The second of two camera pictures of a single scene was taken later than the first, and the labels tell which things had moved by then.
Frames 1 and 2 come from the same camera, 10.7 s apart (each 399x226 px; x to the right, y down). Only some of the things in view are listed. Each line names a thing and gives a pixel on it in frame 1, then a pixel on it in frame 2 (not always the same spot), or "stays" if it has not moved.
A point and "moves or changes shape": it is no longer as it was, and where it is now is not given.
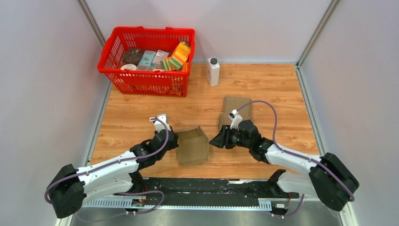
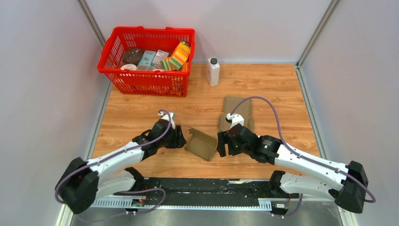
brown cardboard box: [193, 147] moves or changes shape
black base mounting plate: [208, 192] stays
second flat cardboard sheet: [243, 105] stays
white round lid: [129, 67] stays
